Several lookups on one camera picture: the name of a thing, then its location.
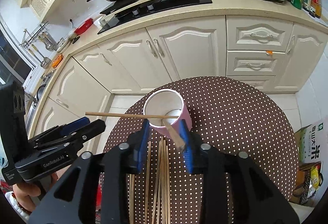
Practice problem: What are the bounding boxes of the wooden chopstick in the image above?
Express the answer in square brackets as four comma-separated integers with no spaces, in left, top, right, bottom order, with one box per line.
[151,141,162,224]
[163,119,185,153]
[144,141,151,224]
[161,137,166,224]
[166,145,171,224]
[85,112,179,119]

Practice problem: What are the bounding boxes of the red tray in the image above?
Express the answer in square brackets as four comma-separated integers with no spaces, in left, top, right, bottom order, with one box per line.
[74,18,93,35]

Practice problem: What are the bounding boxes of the wall utensil rack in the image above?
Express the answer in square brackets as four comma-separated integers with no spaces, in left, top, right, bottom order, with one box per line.
[19,20,58,69]

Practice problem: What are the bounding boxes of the black induction cooker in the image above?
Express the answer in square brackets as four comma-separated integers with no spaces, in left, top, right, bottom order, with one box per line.
[99,0,138,15]

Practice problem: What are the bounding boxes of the orange sponge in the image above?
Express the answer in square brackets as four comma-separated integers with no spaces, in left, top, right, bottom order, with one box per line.
[52,54,63,69]

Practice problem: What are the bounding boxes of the rice cardboard box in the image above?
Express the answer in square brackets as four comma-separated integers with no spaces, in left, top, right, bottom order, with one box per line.
[290,118,327,207]

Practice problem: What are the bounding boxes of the person left hand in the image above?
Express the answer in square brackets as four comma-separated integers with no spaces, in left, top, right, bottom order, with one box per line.
[11,172,60,213]

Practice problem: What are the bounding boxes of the lower cabinets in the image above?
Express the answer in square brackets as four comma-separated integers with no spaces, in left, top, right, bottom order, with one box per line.
[29,16,327,136]

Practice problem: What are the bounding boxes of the brown polka dot tablecloth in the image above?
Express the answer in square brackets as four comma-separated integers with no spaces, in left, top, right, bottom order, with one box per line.
[103,77,298,223]

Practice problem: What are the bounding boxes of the steel sink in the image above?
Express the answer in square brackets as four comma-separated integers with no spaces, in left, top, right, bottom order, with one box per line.
[24,69,55,132]

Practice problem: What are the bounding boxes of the window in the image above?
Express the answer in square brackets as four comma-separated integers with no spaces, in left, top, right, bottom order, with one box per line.
[1,19,35,89]

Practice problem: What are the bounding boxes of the black gas hob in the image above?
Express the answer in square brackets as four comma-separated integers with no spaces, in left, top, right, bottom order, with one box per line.
[97,0,212,34]

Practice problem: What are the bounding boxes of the red sauce bottle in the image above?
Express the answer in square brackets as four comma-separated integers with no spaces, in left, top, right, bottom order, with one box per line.
[310,0,322,18]

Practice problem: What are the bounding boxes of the pink paper cup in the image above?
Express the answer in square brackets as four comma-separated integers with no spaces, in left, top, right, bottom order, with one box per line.
[143,89,192,138]

